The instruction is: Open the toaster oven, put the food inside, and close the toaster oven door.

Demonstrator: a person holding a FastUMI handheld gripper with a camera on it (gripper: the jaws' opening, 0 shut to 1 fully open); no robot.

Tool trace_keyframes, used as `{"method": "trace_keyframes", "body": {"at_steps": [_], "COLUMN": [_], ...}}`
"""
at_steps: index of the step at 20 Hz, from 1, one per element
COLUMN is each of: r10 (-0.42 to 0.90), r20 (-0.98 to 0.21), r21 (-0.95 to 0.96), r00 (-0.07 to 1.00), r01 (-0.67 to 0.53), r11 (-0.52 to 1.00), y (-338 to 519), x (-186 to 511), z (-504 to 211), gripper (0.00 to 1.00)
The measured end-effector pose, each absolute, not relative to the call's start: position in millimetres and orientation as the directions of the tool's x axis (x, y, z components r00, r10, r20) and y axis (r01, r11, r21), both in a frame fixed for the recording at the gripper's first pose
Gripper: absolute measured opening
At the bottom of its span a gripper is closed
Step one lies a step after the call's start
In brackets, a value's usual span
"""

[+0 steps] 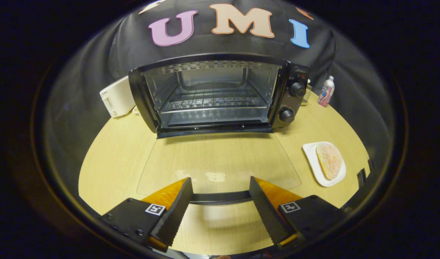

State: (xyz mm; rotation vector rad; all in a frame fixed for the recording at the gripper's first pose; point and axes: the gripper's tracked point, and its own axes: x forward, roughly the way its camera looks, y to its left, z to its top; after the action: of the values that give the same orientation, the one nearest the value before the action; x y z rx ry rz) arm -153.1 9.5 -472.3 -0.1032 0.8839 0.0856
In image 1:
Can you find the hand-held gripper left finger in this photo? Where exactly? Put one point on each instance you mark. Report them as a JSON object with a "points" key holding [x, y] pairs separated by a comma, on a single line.
{"points": [[175, 216]]}

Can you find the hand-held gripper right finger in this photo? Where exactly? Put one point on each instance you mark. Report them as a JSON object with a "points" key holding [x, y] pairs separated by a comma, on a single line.
{"points": [[268, 216]]}

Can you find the black toaster oven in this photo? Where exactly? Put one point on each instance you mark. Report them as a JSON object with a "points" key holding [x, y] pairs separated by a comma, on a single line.
{"points": [[295, 104]]}

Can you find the white bread toaster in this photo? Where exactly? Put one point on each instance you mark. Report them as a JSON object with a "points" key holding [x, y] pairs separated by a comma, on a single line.
{"points": [[117, 97]]}

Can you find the white square plate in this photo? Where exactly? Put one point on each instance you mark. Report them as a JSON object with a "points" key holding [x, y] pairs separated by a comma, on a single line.
{"points": [[313, 162]]}

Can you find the pink label drink bottle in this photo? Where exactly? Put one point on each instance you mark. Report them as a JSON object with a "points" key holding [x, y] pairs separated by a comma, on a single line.
{"points": [[326, 91]]}

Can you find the black backdrop cloth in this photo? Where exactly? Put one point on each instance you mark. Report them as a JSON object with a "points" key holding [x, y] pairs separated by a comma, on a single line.
{"points": [[205, 46]]}

